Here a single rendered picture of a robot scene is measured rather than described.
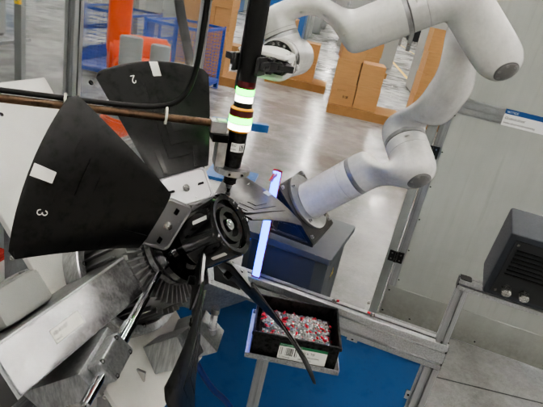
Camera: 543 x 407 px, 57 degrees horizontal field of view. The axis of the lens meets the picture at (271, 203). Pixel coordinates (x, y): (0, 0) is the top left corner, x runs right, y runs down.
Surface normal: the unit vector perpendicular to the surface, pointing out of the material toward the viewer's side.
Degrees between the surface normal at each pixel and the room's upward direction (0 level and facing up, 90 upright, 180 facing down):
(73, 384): 102
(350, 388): 90
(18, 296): 50
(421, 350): 90
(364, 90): 90
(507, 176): 90
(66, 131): 70
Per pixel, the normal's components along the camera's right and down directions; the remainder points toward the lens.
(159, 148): 0.25, -0.18
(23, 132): 0.83, -0.36
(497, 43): -0.18, 0.26
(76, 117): 0.76, 0.01
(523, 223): 0.10, -0.79
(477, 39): -0.44, 0.48
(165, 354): -0.38, 0.18
